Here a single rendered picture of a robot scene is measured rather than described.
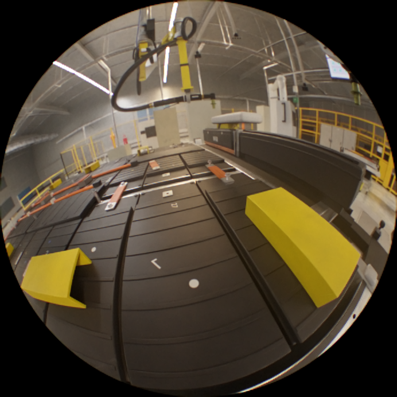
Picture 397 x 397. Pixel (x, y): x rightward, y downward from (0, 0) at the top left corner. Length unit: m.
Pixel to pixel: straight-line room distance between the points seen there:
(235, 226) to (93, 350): 0.23
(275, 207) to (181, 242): 0.12
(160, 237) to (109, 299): 0.10
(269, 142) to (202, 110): 4.51
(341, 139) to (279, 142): 8.72
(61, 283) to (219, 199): 0.26
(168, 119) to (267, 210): 4.61
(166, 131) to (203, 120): 1.34
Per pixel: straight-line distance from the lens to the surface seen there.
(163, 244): 0.16
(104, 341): 0.16
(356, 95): 0.50
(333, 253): 0.15
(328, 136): 9.33
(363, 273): 0.25
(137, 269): 0.16
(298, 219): 0.16
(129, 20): 11.10
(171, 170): 0.43
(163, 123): 4.67
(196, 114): 4.76
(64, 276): 0.18
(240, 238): 0.16
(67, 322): 0.21
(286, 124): 2.95
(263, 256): 0.15
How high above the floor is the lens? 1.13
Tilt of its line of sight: 32 degrees down
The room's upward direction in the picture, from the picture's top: 7 degrees counter-clockwise
